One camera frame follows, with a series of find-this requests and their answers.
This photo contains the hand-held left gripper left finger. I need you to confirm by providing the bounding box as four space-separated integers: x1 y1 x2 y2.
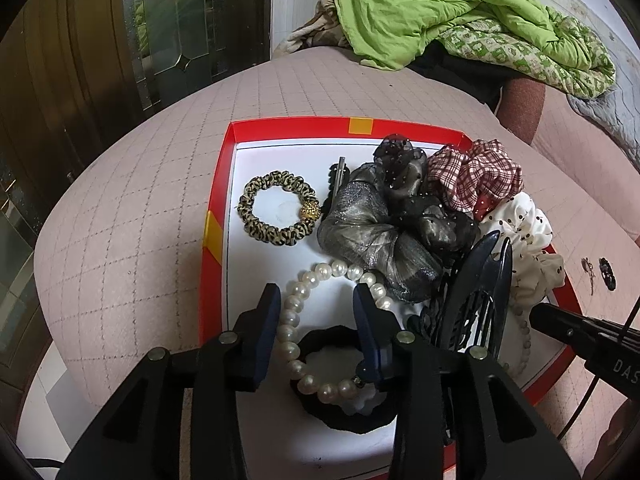
55 282 283 480

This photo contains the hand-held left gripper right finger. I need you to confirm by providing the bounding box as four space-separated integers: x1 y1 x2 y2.
351 282 583 480

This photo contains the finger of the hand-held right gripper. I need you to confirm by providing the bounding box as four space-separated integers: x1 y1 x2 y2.
530 302 626 357

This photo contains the white pearl bracelet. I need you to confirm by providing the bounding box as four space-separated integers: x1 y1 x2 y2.
277 259 396 402

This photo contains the red rimmed white tray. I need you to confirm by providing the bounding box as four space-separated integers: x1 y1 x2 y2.
197 116 583 480

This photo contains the black hair claw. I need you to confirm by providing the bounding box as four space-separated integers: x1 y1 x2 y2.
407 230 514 361

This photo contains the black scrunchie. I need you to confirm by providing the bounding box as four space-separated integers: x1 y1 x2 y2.
295 325 402 434

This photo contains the silver grey shimmer scrunchie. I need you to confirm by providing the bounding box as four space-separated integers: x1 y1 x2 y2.
316 165 447 304

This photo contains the white polka dot scrunchie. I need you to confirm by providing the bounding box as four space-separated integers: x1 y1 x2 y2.
482 191 566 307

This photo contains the leopard print scrunchie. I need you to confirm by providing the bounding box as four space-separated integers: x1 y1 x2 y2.
237 171 319 249

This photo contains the silver metal hair clip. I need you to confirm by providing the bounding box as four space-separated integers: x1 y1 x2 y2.
327 156 351 211

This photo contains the dark sheer dotted scrunchie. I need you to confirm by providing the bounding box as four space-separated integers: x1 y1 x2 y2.
375 134 482 257

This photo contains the pink pillow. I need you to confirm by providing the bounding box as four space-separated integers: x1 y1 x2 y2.
497 77 640 243

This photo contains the red plaid scrunchie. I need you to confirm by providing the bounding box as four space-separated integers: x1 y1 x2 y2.
426 139 524 213

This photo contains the grey blanket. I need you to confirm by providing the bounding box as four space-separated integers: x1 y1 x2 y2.
567 87 640 151

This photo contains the black cloth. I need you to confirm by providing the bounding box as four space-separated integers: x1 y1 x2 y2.
410 40 526 111

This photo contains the beige crumpled cloth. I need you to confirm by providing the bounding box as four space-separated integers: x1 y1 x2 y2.
272 0 352 59

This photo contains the green quilt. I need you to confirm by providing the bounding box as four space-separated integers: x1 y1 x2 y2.
334 0 617 99

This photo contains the grey bead bracelet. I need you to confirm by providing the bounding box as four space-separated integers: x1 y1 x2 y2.
504 305 534 379

